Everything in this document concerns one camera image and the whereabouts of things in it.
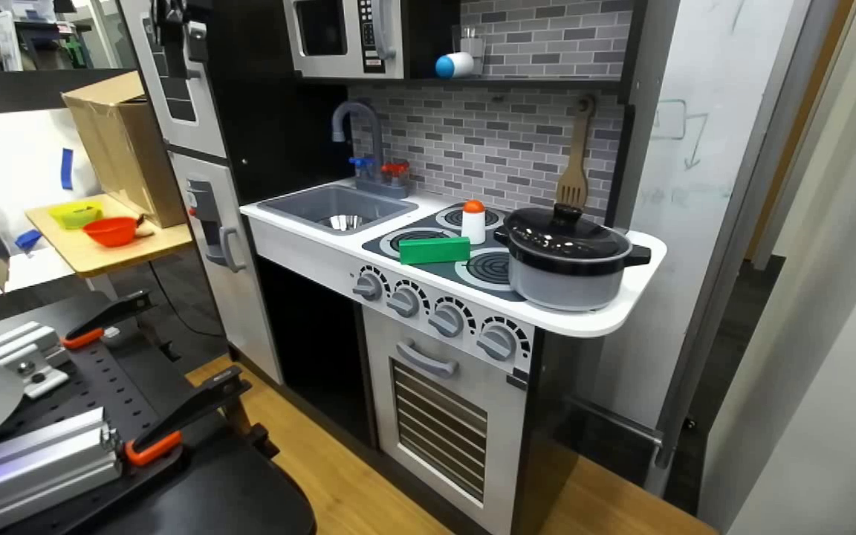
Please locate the white bottle orange cap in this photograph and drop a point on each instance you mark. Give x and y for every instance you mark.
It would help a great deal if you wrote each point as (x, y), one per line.
(475, 219)

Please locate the black pot lid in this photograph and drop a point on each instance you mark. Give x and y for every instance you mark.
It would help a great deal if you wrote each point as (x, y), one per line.
(564, 234)

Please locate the grey toy cooking pot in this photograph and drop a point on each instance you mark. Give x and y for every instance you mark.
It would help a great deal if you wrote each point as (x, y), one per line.
(568, 285)

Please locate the green rectangular block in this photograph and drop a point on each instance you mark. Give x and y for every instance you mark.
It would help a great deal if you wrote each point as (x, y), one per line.
(436, 249)

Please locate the toy kitchen play set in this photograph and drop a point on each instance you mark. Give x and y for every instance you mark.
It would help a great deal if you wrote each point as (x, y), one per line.
(444, 365)

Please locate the small metal bowl in sink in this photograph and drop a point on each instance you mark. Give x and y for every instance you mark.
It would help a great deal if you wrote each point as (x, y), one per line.
(347, 219)

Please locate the grey toy faucet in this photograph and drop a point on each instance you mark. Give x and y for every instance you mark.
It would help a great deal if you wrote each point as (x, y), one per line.
(368, 162)

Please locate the white blue cylinder toy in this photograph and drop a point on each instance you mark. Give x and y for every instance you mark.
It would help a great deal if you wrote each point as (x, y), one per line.
(455, 66)

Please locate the black orange clamp lower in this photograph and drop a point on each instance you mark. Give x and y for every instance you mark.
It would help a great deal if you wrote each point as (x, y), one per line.
(215, 396)

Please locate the black orange clamp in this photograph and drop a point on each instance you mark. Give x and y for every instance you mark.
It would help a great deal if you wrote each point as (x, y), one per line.
(93, 328)
(215, 396)

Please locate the toy microwave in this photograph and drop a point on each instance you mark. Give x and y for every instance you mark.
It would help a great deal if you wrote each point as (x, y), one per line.
(347, 38)

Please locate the orange bowl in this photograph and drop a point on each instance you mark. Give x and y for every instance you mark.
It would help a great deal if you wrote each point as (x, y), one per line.
(115, 228)

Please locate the black orange clamp upper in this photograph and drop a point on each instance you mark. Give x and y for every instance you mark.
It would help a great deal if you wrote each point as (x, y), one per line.
(93, 328)

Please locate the cardboard box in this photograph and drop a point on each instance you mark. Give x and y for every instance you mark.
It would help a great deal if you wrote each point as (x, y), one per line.
(127, 148)

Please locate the wooden board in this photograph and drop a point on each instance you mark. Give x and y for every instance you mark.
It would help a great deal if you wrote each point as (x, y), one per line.
(87, 260)

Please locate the green yellow tray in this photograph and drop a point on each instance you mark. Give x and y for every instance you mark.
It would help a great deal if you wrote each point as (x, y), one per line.
(75, 215)

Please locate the wooden spatula on wall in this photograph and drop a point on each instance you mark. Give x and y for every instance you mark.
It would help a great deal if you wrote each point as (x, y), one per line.
(576, 178)

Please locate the aluminium extrusion rail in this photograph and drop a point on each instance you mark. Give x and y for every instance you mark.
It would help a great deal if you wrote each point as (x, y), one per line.
(54, 463)

